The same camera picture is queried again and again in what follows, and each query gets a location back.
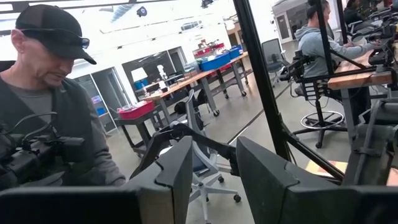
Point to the black aluminium frame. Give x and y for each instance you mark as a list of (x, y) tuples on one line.
[(258, 62)]

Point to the large blue storage bin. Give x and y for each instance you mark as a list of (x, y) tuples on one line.
[(214, 63)]

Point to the grey office chair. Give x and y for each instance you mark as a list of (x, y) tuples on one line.
[(272, 51)]

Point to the small blue storage bin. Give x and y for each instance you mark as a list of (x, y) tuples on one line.
[(235, 53)]

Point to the black stool with footring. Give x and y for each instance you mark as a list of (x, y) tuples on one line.
[(319, 137)]

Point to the white office chair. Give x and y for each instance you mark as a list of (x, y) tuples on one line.
[(205, 158)]

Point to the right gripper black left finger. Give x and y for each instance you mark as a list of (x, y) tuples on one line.
[(93, 205)]

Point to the red tray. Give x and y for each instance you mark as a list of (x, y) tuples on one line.
[(136, 112)]

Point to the black cart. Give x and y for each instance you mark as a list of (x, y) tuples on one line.
[(140, 126)]

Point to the person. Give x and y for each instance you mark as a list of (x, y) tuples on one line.
[(314, 46), (37, 62), (353, 11)]

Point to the wooden desk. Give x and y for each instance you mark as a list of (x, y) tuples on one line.
[(357, 79)]

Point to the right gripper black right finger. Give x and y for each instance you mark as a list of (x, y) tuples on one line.
[(311, 202)]

